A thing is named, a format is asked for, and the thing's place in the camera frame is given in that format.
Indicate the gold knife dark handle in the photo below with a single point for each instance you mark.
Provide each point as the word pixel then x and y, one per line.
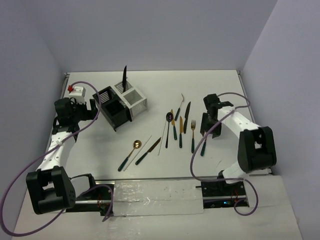
pixel 148 151

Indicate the gold knife green handle short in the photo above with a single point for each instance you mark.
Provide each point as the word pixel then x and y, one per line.
pixel 180 132

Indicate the gold spoon green handle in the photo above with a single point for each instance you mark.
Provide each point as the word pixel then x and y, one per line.
pixel 136 145
pixel 203 149

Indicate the black serrated knife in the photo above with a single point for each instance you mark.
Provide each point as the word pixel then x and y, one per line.
pixel 124 79

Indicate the black utensil caddy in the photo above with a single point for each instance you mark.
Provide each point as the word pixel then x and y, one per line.
pixel 113 108

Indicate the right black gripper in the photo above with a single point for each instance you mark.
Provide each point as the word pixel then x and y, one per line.
pixel 204 126

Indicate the black spoon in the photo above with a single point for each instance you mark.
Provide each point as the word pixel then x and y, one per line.
pixel 169 118

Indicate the white utensil caddy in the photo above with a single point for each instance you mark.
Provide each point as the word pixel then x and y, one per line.
pixel 132 97

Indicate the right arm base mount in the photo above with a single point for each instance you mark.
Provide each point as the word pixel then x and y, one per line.
pixel 221 195

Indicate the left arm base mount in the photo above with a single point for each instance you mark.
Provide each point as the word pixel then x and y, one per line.
pixel 97 200

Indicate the white chopstick long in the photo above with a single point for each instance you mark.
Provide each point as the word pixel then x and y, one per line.
pixel 143 144

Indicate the silver tape sheet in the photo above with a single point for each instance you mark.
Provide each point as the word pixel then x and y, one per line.
pixel 157 198

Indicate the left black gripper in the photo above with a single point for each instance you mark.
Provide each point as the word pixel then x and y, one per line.
pixel 89 114

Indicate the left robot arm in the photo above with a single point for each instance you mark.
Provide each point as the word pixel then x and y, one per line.
pixel 50 189

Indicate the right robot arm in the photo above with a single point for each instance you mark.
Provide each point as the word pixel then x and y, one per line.
pixel 256 146

